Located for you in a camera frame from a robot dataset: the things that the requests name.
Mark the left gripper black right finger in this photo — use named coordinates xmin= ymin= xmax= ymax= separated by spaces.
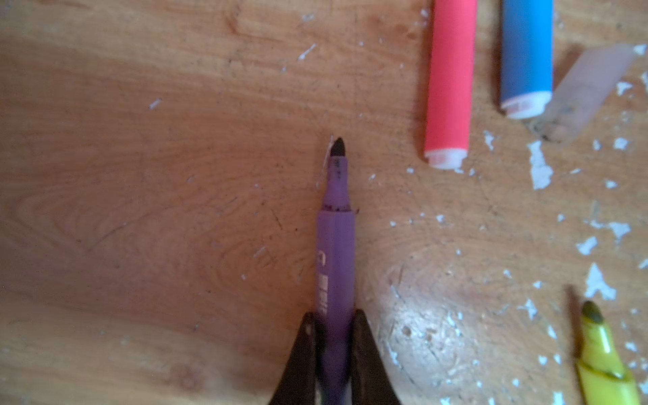
xmin=350 ymin=309 xmax=401 ymax=405

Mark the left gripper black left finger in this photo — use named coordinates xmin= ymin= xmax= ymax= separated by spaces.
xmin=269 ymin=312 xmax=317 ymax=405

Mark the purple marker pen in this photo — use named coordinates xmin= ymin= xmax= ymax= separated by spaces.
xmin=316 ymin=138 xmax=355 ymax=404

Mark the yellow marker pen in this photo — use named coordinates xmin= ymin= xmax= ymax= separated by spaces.
xmin=576 ymin=300 xmax=641 ymax=405

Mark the pink marker pen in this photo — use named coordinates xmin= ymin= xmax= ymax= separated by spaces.
xmin=424 ymin=0 xmax=478 ymax=170

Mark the clear pen cap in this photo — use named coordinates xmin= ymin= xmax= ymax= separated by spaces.
xmin=526 ymin=43 xmax=636 ymax=144

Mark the blue marker pen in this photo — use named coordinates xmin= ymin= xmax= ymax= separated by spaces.
xmin=499 ymin=0 xmax=554 ymax=120

